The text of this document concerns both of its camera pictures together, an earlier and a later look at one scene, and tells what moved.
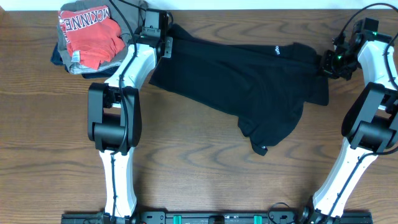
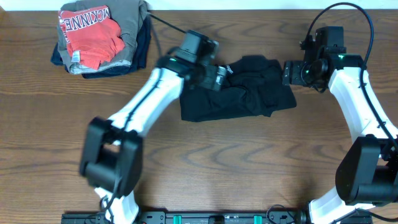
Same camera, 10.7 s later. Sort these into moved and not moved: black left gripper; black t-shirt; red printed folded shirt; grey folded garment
Moved: black t-shirt; black left gripper
Not moved: grey folded garment; red printed folded shirt
